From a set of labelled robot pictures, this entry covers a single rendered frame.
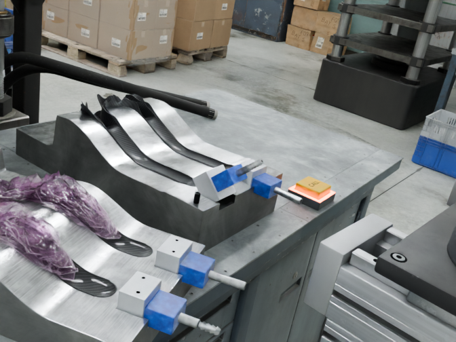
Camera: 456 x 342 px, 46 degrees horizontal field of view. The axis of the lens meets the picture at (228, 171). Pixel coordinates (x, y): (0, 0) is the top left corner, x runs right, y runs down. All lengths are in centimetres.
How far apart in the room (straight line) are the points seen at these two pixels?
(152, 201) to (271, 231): 24
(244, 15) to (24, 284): 768
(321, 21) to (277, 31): 67
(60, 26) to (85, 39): 36
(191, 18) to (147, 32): 75
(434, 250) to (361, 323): 12
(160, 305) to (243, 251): 30
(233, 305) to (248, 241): 19
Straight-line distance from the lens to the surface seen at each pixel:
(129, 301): 69
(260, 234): 102
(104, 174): 102
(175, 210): 91
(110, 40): 500
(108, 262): 78
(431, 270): 57
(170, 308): 69
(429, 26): 482
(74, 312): 70
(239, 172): 89
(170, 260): 77
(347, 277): 64
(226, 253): 94
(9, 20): 141
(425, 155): 416
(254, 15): 814
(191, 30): 559
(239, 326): 118
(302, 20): 787
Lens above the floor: 130
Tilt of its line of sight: 24 degrees down
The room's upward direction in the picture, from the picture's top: 11 degrees clockwise
